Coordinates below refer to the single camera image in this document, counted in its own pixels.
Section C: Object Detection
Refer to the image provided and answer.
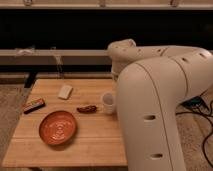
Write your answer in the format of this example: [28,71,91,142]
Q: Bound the black cables on floor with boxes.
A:
[175,96,213,168]

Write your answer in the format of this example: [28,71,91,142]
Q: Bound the brown sausage-shaped object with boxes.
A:
[77,105,97,113]

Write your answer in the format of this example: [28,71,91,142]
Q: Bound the red and black box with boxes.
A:
[23,98,45,114]

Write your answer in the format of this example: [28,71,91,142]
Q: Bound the white rectangular sponge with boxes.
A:
[58,85,73,100]

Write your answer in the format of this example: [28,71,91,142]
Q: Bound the grey metal rail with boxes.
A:
[0,49,111,65]

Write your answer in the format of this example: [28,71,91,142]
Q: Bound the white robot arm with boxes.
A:
[107,39,213,171]

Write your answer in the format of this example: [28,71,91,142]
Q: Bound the white plastic cup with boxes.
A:
[101,92,116,115]

